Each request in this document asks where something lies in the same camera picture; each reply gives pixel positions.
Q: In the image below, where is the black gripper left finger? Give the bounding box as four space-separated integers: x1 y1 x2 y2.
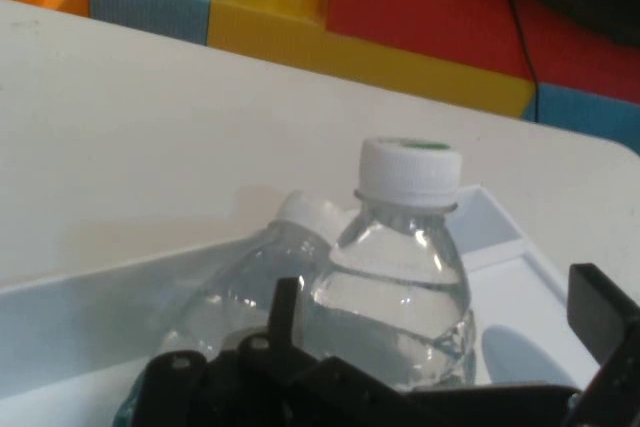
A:
144 276 326 427

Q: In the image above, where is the white and blue cardboard box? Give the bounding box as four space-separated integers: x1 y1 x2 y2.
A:
0 184 626 427

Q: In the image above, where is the thin black cable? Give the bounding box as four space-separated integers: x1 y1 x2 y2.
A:
503 0 542 124

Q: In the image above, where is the water bottle green label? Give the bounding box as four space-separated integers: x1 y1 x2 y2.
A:
299 136 479 393
114 190 361 427

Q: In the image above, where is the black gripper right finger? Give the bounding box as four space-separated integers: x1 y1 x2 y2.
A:
564 262 640 427

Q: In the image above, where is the yellow giant toy brick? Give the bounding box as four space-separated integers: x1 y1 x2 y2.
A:
207 0 536 123

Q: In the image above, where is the red giant toy brick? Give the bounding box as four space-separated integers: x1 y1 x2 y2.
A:
324 0 640 101

